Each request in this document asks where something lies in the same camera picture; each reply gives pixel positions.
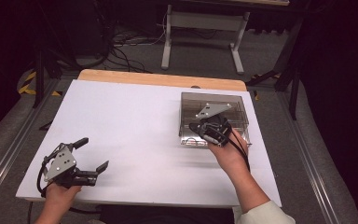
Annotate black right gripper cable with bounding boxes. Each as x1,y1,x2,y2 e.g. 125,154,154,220
225,125,252,173

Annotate white board sheet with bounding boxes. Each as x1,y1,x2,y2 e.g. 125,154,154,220
15,78,282,208

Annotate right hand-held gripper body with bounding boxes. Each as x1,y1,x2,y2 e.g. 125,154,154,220
188,103,233,147

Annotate white metal table frame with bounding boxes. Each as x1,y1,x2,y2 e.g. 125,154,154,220
160,3,252,76

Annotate smoky clear drawer organizer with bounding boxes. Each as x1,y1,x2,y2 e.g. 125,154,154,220
179,91,251,147

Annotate black metal stand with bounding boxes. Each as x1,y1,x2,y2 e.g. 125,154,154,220
245,13,304,121
32,46,63,109

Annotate wooden table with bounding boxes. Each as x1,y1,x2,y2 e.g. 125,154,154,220
76,68,248,92

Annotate person's dark lap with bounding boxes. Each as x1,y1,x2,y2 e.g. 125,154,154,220
98,204,235,224

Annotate yellow black floor tape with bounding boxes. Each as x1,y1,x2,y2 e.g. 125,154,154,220
18,71,62,97

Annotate black floor cables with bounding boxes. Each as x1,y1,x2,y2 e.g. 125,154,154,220
103,18,171,75

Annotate person's left hand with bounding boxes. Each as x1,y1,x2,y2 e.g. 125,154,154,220
44,182,83,203

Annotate person's right hand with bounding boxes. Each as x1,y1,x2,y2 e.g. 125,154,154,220
207,128,251,180

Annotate aluminium rail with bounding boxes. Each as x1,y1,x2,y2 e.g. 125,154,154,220
0,77,60,208
276,91,343,224

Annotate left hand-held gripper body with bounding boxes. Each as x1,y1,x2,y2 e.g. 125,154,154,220
42,142,99,190

